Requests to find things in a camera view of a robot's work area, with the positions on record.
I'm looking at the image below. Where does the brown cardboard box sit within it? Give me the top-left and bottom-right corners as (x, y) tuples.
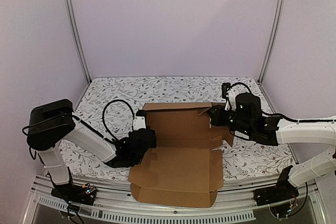
(129, 102), (233, 208)

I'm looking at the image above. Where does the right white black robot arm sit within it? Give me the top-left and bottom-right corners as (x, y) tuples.
(207, 93), (335, 201)

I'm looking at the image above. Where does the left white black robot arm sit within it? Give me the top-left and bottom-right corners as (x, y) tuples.
(22, 99), (157, 200)

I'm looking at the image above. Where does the floral patterned table mat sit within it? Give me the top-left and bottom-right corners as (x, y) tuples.
(75, 77), (296, 182)

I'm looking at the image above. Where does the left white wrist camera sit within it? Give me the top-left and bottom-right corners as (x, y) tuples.
(132, 110), (146, 131)

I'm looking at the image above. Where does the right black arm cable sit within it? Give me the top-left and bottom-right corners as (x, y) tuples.
(229, 82), (297, 124)

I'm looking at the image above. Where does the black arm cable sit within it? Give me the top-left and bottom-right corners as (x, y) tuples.
(229, 82), (297, 124)
(101, 99), (136, 143)

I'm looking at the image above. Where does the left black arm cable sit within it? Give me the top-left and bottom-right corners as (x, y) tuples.
(101, 99), (136, 143)

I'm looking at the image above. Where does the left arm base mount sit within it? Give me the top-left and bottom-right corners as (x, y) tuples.
(51, 178), (97, 206)

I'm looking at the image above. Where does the aluminium front rail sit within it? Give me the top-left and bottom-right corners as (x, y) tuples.
(22, 175), (331, 223)

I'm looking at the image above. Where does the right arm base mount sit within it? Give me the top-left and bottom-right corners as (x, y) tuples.
(253, 165), (299, 206)

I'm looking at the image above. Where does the right aluminium frame post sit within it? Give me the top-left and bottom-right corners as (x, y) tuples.
(257, 0), (285, 85)

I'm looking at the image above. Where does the aluminium frame post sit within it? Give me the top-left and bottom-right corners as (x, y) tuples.
(64, 0), (92, 84)
(257, 0), (285, 85)

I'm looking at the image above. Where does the left aluminium frame post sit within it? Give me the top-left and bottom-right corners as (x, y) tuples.
(64, 0), (92, 84)

